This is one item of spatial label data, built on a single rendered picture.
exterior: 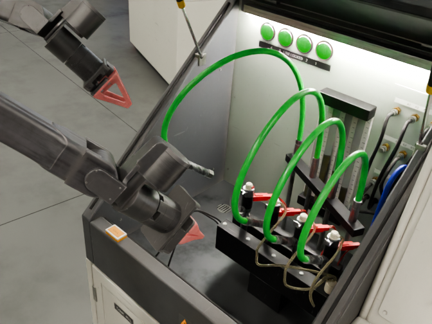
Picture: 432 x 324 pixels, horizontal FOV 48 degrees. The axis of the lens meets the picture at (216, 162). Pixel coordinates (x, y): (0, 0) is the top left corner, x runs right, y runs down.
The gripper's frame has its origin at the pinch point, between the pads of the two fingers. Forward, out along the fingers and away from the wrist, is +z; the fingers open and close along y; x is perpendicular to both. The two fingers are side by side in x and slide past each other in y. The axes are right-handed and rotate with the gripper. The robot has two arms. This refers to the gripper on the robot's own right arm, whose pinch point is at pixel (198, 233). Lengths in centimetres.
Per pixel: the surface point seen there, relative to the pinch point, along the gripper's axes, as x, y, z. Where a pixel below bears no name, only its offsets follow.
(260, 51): 25.1, 36.2, 5.9
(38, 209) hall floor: 176, -81, 88
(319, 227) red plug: 0.9, 14.5, 32.5
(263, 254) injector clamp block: 7.8, 1.1, 32.9
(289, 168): 0.1, 19.6, 8.3
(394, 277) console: -19.2, 16.6, 32.1
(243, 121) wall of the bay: 50, 25, 42
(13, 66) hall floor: 391, -54, 113
